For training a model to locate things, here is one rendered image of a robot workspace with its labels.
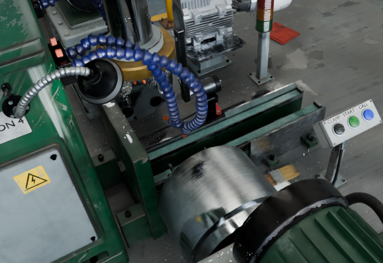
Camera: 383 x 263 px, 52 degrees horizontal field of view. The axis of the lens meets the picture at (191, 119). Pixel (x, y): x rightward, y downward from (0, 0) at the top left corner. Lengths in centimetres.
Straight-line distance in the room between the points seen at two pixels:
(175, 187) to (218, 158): 11
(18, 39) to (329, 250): 50
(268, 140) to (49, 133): 72
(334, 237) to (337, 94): 112
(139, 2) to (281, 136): 67
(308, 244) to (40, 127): 46
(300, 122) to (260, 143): 15
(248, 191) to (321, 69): 100
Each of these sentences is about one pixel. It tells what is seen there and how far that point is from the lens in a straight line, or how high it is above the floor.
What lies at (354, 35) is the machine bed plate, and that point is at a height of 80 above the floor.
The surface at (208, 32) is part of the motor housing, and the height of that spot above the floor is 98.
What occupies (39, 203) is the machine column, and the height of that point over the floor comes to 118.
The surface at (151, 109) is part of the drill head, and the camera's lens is 131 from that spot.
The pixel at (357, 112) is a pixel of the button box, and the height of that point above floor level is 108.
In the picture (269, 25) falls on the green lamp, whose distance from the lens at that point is 148.
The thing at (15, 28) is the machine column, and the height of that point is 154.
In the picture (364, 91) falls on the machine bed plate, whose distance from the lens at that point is 164.
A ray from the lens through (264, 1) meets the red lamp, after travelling 143.
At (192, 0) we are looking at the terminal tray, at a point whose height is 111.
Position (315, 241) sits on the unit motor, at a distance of 53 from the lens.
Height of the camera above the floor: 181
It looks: 44 degrees down
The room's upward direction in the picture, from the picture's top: 6 degrees counter-clockwise
